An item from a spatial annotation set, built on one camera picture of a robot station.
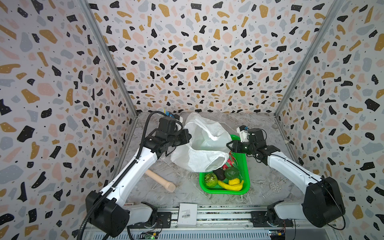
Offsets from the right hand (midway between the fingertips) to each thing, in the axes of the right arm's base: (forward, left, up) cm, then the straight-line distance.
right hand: (227, 142), depth 84 cm
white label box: (-34, +21, -12) cm, 42 cm away
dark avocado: (-14, +4, -12) cm, 18 cm away
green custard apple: (-18, +10, -9) cm, 22 cm away
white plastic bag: (-13, +11, +12) cm, 21 cm away
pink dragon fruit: (-8, -2, -9) cm, 12 cm away
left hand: (-2, +19, +11) cm, 22 cm away
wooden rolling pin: (-21, +32, -14) cm, 40 cm away
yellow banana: (-22, -3, -10) cm, 24 cm away
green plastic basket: (-16, -8, -8) cm, 20 cm away
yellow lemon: (-18, -3, -10) cm, 21 cm away
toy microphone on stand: (+16, +36, +8) cm, 40 cm away
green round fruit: (-15, -1, -6) cm, 17 cm away
